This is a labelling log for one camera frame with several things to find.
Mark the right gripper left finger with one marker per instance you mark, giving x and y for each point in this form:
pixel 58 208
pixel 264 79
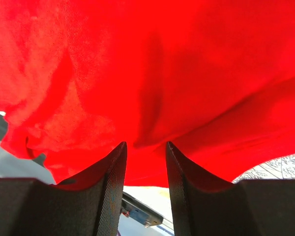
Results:
pixel 87 204

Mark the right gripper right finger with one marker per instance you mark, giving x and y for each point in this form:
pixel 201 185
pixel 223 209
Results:
pixel 206 205

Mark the red t shirt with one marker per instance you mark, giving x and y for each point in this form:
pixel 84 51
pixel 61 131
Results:
pixel 215 77

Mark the floral patterned table mat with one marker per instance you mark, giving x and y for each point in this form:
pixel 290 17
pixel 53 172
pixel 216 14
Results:
pixel 279 168

